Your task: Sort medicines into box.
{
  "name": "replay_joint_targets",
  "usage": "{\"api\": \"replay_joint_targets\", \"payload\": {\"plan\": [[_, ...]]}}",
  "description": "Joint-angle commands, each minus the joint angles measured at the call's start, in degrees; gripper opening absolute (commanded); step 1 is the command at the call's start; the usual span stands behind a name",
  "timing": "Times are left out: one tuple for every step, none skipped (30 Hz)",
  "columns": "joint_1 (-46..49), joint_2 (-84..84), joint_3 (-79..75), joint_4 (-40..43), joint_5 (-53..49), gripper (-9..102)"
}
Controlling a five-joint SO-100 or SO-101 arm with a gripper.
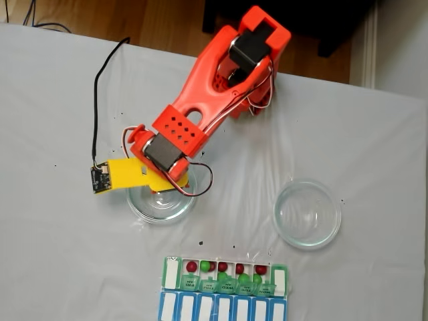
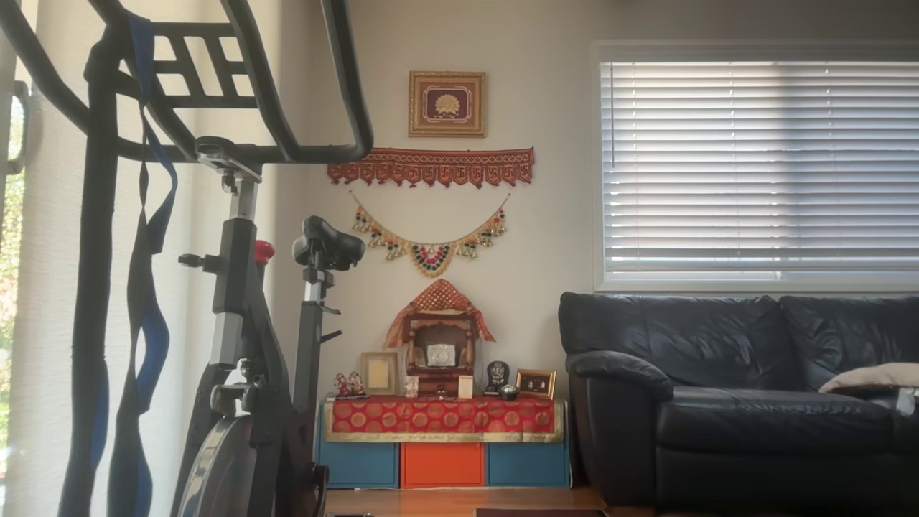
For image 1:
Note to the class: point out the black furniture piece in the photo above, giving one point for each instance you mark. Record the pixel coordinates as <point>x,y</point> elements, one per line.
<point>317,16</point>

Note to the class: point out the clear glass bowl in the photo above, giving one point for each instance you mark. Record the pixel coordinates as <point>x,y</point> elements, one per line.
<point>307,214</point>
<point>160,210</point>

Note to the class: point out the pale grey tablecloth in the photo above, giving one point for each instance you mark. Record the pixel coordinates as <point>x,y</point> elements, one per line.
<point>67,100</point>

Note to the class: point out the blue-lidded weekly pill organizer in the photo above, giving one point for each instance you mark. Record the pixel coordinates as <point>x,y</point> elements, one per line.
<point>187,307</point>

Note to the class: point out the green-lidded weekly pill organizer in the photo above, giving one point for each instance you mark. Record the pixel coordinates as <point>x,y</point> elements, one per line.
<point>172,274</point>

